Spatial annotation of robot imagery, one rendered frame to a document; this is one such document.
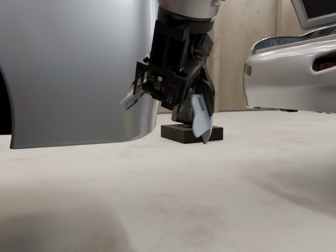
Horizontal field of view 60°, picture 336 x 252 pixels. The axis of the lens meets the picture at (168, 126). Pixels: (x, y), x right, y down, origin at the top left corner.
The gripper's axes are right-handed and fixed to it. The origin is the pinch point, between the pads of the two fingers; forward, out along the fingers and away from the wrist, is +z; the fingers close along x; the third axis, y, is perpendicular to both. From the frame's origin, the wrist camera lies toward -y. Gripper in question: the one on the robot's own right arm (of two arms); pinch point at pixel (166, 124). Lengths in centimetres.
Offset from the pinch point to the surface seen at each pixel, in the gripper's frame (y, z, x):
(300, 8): -351, 56, 22
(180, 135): -353, 314, -76
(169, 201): -114, 177, -17
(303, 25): -352, 72, 33
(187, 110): -396, 288, -86
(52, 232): -37, 160, -73
